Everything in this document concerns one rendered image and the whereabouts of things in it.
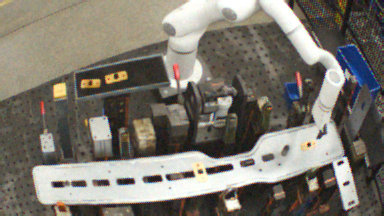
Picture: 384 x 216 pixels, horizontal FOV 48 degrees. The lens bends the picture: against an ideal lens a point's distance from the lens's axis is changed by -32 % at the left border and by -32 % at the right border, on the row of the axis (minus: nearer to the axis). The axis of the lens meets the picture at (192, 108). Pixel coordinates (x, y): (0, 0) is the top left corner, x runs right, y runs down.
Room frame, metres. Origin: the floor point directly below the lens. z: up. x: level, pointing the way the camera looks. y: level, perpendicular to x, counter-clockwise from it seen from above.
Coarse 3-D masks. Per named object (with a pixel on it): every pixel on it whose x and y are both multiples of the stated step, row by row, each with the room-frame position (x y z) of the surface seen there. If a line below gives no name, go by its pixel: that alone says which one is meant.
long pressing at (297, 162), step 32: (128, 160) 1.10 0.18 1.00; (160, 160) 1.14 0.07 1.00; (192, 160) 1.16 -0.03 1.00; (224, 160) 1.18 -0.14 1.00; (256, 160) 1.20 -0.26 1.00; (288, 160) 1.22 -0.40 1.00; (320, 160) 1.24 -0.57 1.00; (64, 192) 0.86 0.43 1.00; (96, 192) 0.91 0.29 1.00; (128, 192) 0.96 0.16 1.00; (160, 192) 1.00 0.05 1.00; (192, 192) 1.02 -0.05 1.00
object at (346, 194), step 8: (336, 160) 1.25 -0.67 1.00; (344, 160) 1.25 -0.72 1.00; (336, 168) 1.20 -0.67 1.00; (344, 168) 1.21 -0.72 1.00; (336, 176) 1.16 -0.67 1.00; (344, 176) 1.16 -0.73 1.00; (352, 184) 1.12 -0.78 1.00; (344, 192) 1.07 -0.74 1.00; (352, 192) 1.07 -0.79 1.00; (344, 200) 1.03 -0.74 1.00; (352, 200) 1.03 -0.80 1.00; (344, 208) 0.98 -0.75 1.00
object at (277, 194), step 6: (276, 186) 1.10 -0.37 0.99; (270, 192) 1.09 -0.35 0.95; (276, 192) 1.07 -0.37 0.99; (282, 192) 1.07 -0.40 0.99; (270, 198) 1.07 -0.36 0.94; (276, 198) 1.04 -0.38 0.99; (282, 198) 1.04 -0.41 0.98; (264, 204) 1.09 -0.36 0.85; (270, 204) 1.04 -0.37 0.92; (276, 204) 1.04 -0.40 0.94; (264, 210) 1.06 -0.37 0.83; (270, 210) 1.03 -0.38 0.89
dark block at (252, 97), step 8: (248, 88) 1.43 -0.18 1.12; (248, 96) 1.39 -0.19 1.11; (256, 96) 1.40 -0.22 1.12; (248, 104) 1.37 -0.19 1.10; (256, 104) 1.38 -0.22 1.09; (248, 112) 1.38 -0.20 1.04; (248, 120) 1.38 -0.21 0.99; (240, 136) 1.38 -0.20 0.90; (240, 144) 1.38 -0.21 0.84; (232, 152) 1.37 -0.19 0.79
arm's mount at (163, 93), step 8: (200, 64) 1.78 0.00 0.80; (208, 72) 1.74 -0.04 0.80; (200, 80) 1.69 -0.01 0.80; (160, 88) 1.62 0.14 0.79; (168, 88) 1.62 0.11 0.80; (160, 96) 1.59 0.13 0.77; (168, 96) 1.58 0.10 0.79; (176, 96) 1.61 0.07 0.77; (184, 96) 1.63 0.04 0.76; (168, 104) 1.59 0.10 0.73
